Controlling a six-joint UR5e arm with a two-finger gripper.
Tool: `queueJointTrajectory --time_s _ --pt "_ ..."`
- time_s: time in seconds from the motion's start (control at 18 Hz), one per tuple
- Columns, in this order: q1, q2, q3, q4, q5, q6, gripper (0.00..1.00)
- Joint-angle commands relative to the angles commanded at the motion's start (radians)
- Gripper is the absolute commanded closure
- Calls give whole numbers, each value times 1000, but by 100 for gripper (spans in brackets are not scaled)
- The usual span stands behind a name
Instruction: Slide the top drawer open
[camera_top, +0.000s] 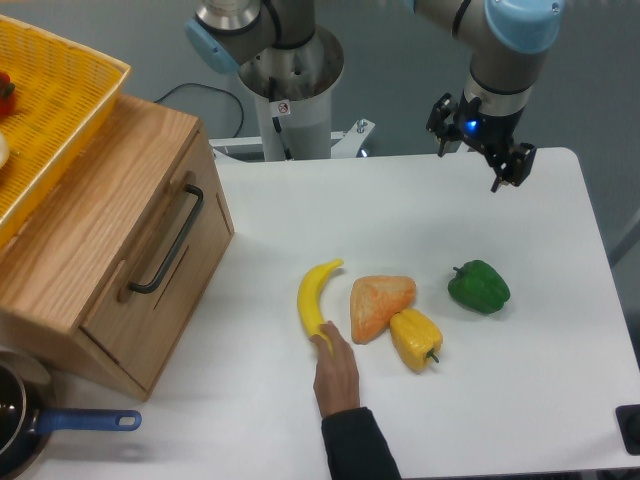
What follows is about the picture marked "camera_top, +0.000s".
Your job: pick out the green toy bell pepper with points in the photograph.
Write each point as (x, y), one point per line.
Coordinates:
(477, 286)

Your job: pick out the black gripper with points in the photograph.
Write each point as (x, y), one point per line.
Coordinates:
(485, 121)

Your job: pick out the wooden top drawer black handle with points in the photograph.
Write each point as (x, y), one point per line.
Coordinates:
(147, 303)

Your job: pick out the dark sleeved forearm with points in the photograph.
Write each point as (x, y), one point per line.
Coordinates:
(356, 448)

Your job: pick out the bare human hand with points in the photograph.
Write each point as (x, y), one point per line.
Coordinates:
(336, 383)

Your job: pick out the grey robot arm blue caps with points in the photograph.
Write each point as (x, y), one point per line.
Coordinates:
(509, 40)

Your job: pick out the yellow plastic basket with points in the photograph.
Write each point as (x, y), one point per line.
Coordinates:
(64, 93)

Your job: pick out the orange triangular toy bread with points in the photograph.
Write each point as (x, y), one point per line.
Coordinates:
(374, 300)

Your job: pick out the white toy vegetable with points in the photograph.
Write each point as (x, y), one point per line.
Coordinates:
(4, 150)

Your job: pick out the blue handled dark pan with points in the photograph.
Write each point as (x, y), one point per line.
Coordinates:
(30, 414)

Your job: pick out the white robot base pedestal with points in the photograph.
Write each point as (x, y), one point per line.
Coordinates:
(292, 92)

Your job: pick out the yellow toy banana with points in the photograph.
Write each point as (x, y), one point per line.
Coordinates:
(308, 298)

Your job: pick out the yellow toy bell pepper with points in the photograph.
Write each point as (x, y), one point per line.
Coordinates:
(417, 339)

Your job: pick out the red toy pepper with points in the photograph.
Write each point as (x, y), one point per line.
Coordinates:
(7, 95)

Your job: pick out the white metal base bracket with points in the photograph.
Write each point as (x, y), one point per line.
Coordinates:
(344, 144)

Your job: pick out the wooden drawer cabinet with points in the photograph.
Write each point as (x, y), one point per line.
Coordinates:
(53, 272)

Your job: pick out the black corner device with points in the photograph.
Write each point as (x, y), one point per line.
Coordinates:
(628, 417)

